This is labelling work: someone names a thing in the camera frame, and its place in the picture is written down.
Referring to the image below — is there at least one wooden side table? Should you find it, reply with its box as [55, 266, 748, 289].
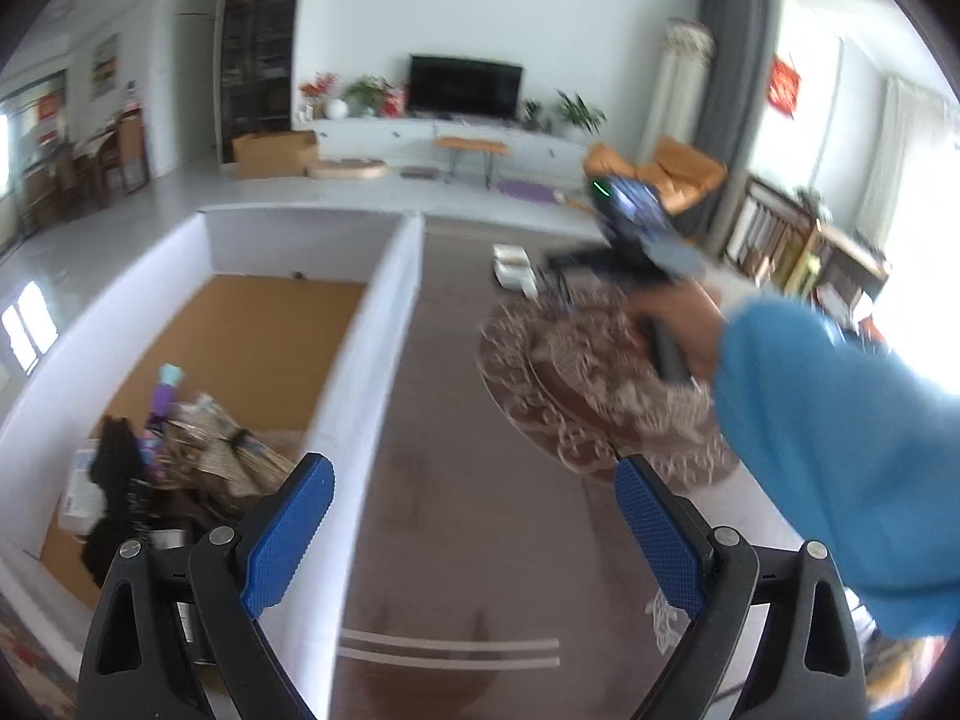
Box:
[810, 225, 893, 331]

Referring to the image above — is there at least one orange lounge chair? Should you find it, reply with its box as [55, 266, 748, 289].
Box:
[583, 136, 728, 222]

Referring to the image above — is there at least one silver striped bundle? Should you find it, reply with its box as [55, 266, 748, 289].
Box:
[161, 390, 297, 500]

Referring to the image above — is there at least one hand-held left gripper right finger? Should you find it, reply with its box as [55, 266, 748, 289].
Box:
[613, 454, 869, 720]

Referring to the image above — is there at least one framed wall picture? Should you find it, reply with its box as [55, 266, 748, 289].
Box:
[90, 34, 121, 98]

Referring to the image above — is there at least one white television cabinet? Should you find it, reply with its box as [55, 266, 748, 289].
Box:
[292, 116, 601, 166]

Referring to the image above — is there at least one bushy green potted plant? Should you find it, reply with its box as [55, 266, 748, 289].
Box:
[341, 75, 391, 117]

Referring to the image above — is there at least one person's right forearm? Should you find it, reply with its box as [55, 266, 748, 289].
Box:
[712, 298, 960, 642]

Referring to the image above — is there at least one grey curtain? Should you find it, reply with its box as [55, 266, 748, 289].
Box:
[694, 0, 777, 241]

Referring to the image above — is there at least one purple floor mat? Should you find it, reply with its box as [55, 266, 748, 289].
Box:
[496, 180, 560, 205]

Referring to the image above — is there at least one purple bottle with teal cap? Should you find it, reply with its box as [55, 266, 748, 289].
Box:
[146, 364, 185, 466]

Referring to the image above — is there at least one beige round cushion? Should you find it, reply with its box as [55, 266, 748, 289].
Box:
[307, 157, 391, 182]

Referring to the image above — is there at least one orange topped bench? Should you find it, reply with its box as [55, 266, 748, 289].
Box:
[435, 135, 511, 185]

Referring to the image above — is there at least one wooden slatted chair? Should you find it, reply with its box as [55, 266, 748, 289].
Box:
[724, 172, 818, 293]

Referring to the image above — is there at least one wooden dining chair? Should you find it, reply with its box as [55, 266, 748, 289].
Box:
[94, 116, 151, 196]

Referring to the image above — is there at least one red flower arrangement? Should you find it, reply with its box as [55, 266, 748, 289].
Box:
[298, 73, 338, 121]

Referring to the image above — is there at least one black fluffy bag with chain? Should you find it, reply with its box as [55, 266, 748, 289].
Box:
[88, 416, 143, 518]

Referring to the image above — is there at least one small white box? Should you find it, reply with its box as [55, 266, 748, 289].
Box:
[491, 242, 539, 297]

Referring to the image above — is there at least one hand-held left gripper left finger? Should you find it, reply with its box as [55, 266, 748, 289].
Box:
[76, 452, 336, 720]

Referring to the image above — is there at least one red wall hanging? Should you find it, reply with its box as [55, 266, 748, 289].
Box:
[765, 56, 800, 117]

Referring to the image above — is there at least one white standing air conditioner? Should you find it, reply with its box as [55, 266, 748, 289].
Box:
[641, 17, 713, 166]

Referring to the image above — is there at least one cardboard box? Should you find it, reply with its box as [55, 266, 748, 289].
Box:
[231, 130, 320, 179]

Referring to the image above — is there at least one dark display cabinet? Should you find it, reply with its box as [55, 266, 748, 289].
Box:
[217, 0, 305, 162]

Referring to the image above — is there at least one person's right hand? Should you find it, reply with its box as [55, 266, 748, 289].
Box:
[626, 277, 732, 383]

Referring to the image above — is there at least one white sheer curtain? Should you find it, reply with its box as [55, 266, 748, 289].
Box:
[855, 75, 960, 256]

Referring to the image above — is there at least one black television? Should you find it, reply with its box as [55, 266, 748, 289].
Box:
[409, 54, 524, 121]

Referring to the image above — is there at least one large green potted plant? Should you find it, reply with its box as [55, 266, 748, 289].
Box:
[555, 90, 607, 140]

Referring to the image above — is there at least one white storage box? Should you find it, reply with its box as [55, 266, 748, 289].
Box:
[0, 210, 425, 720]

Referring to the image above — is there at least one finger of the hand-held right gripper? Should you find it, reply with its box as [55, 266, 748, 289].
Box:
[544, 246, 627, 278]

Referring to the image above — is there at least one white packet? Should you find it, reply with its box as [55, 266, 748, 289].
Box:
[58, 446, 106, 537]

